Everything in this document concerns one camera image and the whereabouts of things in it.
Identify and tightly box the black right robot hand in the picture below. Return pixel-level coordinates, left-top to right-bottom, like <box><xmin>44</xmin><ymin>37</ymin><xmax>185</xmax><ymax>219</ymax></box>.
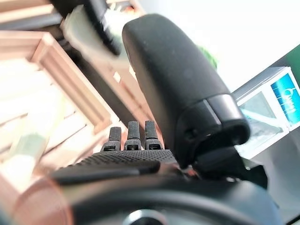
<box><xmin>51</xmin><ymin>13</ymin><xmax>289</xmax><ymax>225</ymax></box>

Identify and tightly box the napa cabbage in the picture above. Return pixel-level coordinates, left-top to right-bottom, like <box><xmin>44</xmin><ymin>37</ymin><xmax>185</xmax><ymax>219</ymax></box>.
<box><xmin>9</xmin><ymin>128</ymin><xmax>51</xmax><ymax>169</ymax></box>
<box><xmin>60</xmin><ymin>7</ymin><xmax>121</xmax><ymax>60</ymax></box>

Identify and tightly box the glass door display fridge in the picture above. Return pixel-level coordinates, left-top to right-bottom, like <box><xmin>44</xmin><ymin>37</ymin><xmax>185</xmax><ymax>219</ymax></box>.
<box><xmin>231</xmin><ymin>67</ymin><xmax>300</xmax><ymax>159</ymax></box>

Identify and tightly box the empty slatted wooden crate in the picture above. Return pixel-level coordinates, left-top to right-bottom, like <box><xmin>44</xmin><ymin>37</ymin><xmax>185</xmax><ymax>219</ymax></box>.
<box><xmin>0</xmin><ymin>30</ymin><xmax>122</xmax><ymax>179</ymax></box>

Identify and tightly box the wooden display shelf rack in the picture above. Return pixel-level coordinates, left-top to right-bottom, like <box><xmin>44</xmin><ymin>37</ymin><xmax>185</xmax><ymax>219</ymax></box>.
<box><xmin>0</xmin><ymin>0</ymin><xmax>61</xmax><ymax>30</ymax></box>

